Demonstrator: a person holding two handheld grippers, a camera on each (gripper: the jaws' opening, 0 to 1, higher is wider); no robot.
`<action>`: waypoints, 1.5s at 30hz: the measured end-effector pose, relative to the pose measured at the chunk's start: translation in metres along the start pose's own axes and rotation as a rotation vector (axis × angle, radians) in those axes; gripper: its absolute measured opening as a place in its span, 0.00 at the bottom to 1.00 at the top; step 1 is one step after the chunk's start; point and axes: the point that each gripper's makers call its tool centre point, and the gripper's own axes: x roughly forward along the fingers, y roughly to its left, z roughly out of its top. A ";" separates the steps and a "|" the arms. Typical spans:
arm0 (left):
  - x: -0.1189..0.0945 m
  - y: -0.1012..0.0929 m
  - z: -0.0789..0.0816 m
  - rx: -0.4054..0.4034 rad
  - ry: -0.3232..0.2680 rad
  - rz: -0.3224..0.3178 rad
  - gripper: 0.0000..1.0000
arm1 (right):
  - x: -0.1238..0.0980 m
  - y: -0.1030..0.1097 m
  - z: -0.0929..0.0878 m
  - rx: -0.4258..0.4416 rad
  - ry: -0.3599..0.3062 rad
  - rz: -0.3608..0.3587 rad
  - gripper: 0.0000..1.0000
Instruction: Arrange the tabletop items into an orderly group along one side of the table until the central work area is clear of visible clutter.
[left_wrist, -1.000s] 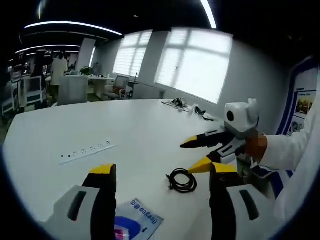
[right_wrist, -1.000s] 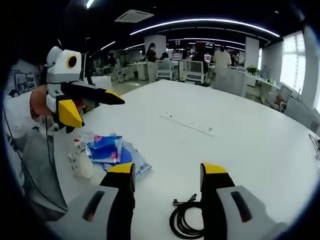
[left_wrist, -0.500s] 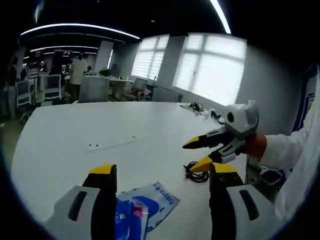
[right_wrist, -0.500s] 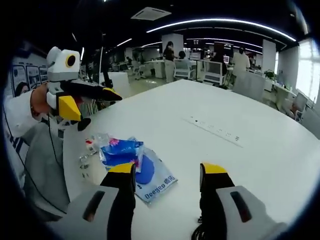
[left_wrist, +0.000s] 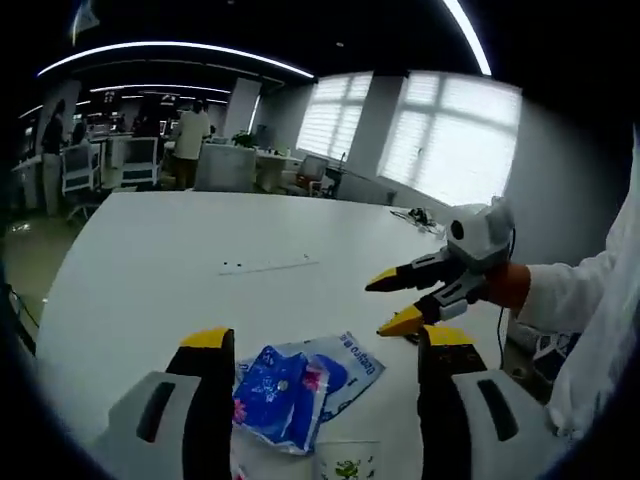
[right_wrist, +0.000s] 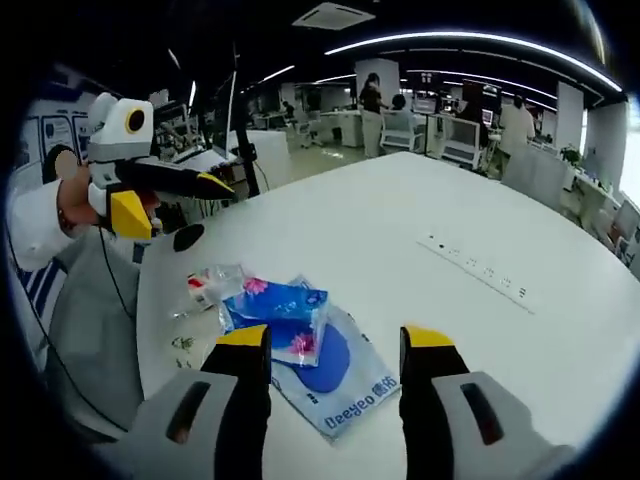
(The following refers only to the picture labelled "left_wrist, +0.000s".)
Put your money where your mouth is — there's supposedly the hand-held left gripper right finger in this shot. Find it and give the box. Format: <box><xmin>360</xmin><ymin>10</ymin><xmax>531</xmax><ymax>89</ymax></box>
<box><xmin>417</xmin><ymin>323</ymin><xmax>566</xmax><ymax>480</ymax></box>

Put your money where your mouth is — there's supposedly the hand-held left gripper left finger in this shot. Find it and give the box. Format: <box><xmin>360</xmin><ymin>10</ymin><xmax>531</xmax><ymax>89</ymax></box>
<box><xmin>92</xmin><ymin>327</ymin><xmax>236</xmax><ymax>480</ymax></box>

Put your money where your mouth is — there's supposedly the blue tissue packet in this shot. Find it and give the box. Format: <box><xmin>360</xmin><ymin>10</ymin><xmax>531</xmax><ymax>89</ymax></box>
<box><xmin>232</xmin><ymin>329</ymin><xmax>387</xmax><ymax>456</ymax></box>

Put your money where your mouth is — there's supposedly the white paper cup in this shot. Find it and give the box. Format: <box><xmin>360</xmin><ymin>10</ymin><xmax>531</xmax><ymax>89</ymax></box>
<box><xmin>314</xmin><ymin>439</ymin><xmax>381</xmax><ymax>480</ymax></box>

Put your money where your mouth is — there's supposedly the small clutter of parts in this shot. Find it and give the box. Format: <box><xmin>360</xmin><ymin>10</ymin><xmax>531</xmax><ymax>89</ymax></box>
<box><xmin>389</xmin><ymin>205</ymin><xmax>446</xmax><ymax>236</ymax></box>

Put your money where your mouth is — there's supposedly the person's right hand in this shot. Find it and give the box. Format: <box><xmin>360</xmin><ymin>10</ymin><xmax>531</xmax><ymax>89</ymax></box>
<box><xmin>479</xmin><ymin>262</ymin><xmax>531</xmax><ymax>311</ymax></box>

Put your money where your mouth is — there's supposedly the wide window with blinds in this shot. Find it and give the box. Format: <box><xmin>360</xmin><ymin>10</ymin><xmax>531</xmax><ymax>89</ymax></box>
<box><xmin>377</xmin><ymin>72</ymin><xmax>521</xmax><ymax>206</ymax></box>

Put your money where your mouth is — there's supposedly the grey office chair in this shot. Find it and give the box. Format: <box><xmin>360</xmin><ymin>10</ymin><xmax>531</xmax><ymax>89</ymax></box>
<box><xmin>299</xmin><ymin>154</ymin><xmax>331</xmax><ymax>196</ymax></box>

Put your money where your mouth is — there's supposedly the white table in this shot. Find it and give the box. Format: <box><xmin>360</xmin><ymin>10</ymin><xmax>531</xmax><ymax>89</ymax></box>
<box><xmin>37</xmin><ymin>189</ymin><xmax>511</xmax><ymax>480</ymax></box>

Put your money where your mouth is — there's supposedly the person in white coat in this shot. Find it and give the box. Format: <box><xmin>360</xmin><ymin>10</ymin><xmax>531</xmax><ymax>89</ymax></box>
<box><xmin>544</xmin><ymin>124</ymin><xmax>640</xmax><ymax>441</ymax></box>

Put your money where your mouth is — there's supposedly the narrow window with blinds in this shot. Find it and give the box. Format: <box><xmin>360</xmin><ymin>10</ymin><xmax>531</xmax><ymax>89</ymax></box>
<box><xmin>297</xmin><ymin>72</ymin><xmax>374</xmax><ymax>161</ymax></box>

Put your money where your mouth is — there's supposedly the short ceiling light strip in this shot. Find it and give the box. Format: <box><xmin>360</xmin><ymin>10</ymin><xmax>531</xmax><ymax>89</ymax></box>
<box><xmin>442</xmin><ymin>0</ymin><xmax>494</xmax><ymax>76</ymax></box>

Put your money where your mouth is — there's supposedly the white desk partition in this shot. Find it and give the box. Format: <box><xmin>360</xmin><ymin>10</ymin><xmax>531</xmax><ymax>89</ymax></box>
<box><xmin>194</xmin><ymin>144</ymin><xmax>259</xmax><ymax>191</ymax></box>

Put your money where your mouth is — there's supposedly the white office chair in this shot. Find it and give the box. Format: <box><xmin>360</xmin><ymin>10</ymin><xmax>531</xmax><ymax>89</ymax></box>
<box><xmin>62</xmin><ymin>142</ymin><xmax>101</xmax><ymax>194</ymax></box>
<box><xmin>119</xmin><ymin>135</ymin><xmax>161</xmax><ymax>189</ymax></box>

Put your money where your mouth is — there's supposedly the long curved ceiling light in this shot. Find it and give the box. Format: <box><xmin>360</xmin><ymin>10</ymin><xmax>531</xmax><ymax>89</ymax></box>
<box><xmin>37</xmin><ymin>42</ymin><xmax>316</xmax><ymax>81</ymax></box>

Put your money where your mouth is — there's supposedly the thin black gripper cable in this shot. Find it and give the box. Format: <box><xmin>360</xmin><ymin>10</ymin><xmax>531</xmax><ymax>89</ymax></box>
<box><xmin>496</xmin><ymin>224</ymin><xmax>517</xmax><ymax>361</ymax></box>

